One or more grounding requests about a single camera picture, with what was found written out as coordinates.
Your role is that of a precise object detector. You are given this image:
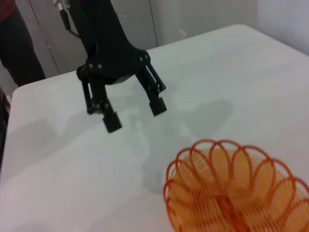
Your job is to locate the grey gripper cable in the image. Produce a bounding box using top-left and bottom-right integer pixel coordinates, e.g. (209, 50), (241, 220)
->
(59, 9), (81, 39)

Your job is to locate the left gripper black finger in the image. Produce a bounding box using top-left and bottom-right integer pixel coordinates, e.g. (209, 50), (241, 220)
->
(76, 63), (123, 133)
(136, 62), (168, 117)

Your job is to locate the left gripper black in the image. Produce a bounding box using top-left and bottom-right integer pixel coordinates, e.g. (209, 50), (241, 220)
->
(70, 0), (152, 86)

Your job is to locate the person in dark trousers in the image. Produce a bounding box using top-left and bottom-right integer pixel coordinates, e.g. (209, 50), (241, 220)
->
(0, 0), (47, 88)

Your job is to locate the orange plastic wire basket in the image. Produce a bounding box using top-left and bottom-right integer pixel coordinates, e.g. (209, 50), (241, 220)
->
(163, 138), (309, 232)

